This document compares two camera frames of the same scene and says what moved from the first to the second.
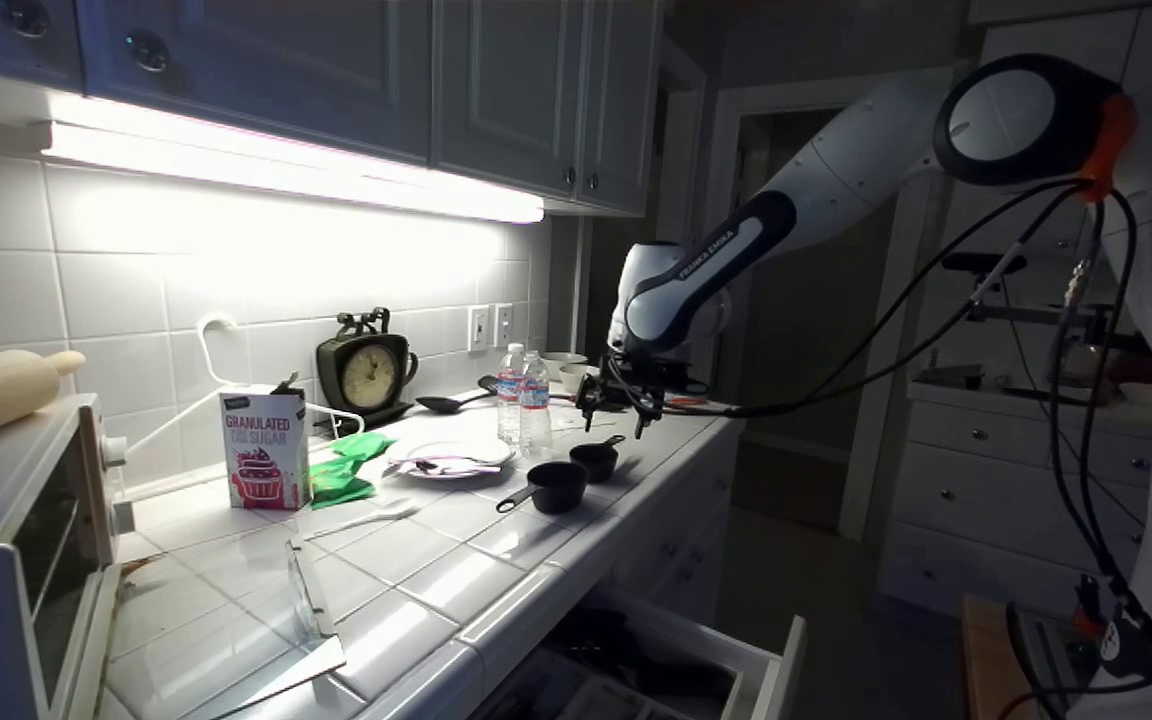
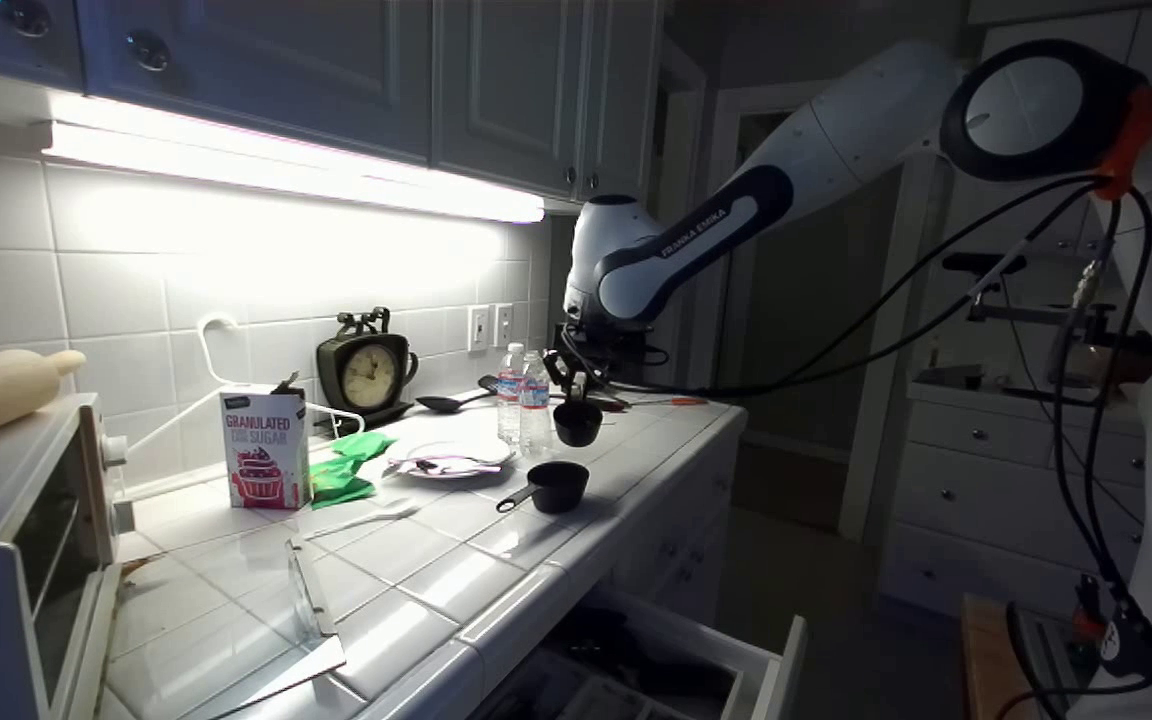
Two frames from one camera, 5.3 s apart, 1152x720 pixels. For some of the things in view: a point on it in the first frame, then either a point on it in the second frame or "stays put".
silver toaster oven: [26, 566] stays put
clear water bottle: [522, 411] stays put
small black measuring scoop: [597, 459] -> [579, 421]
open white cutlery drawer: [619, 656] stays put
